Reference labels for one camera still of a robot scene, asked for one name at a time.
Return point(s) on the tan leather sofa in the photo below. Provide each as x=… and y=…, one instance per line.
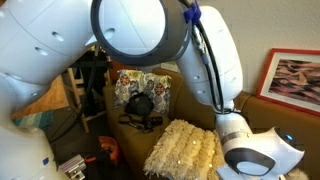
x=261, y=116

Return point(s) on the cream shaggy pillow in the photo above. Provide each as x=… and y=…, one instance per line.
x=185, y=152

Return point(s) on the colourful floral pillow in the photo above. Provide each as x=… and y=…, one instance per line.
x=156, y=87

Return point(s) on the wooden stool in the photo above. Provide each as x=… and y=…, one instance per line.
x=87, y=77

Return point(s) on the red framed picture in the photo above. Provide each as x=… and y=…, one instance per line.
x=292, y=78

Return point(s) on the black camera bag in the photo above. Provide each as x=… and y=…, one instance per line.
x=139, y=104

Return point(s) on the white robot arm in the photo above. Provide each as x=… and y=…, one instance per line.
x=39, y=39

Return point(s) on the black Sony camera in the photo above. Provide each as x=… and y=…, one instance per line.
x=145, y=125

